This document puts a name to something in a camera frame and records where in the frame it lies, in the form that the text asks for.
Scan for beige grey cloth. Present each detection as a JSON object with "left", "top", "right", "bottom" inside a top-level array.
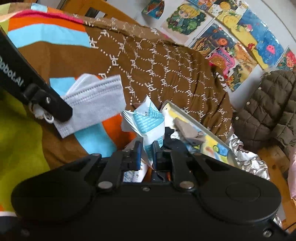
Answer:
[{"left": 174, "top": 118, "right": 206, "bottom": 146}]

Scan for blue white tissue packet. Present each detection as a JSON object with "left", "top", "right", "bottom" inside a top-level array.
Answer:
[{"left": 121, "top": 96, "right": 165, "bottom": 183}]

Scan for metal tray with drawing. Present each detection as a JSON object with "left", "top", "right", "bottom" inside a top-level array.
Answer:
[{"left": 161, "top": 100, "right": 238, "bottom": 167}]

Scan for colourful striped blanket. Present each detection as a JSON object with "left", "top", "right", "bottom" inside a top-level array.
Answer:
[{"left": 1, "top": 4, "right": 135, "bottom": 215}]

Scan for white floral satin sheet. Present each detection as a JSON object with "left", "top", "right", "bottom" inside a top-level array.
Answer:
[{"left": 226, "top": 133, "right": 270, "bottom": 181}]

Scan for brown patterned quilt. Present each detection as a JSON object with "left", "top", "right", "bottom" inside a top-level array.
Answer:
[{"left": 19, "top": 18, "right": 232, "bottom": 140}]

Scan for brown puffer jacket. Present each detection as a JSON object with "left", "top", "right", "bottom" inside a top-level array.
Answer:
[{"left": 232, "top": 70, "right": 295, "bottom": 156}]

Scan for pink cloth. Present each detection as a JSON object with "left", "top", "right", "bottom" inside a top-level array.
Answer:
[{"left": 287, "top": 147, "right": 296, "bottom": 199}]

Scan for wooden bed frame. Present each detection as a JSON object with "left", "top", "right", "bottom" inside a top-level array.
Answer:
[{"left": 58, "top": 1, "right": 295, "bottom": 232}]

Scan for cartoon wall posters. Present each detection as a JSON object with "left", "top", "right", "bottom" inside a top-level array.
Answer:
[{"left": 141, "top": 0, "right": 296, "bottom": 92}]

